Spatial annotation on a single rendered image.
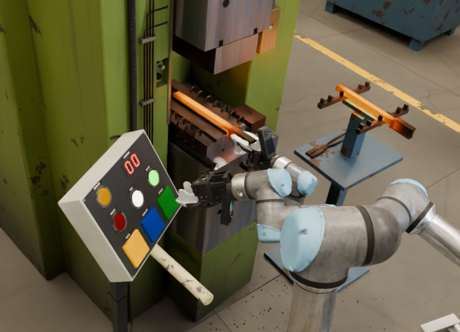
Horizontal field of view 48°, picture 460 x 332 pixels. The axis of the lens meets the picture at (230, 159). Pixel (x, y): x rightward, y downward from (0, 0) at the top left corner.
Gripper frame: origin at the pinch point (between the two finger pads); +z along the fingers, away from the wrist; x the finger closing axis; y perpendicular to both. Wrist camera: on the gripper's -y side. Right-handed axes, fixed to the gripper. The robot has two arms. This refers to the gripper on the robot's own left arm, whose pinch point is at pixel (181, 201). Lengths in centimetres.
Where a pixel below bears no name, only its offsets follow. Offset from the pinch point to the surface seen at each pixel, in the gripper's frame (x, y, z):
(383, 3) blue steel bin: -412, -79, 5
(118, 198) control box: 15.8, 14.1, 5.2
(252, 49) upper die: -52, 23, -16
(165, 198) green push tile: 0.1, 2.0, 4.4
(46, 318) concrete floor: -5, -57, 107
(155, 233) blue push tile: 11.5, -2.1, 4.4
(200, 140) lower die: -37.6, -0.2, 10.1
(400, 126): -79, -32, -50
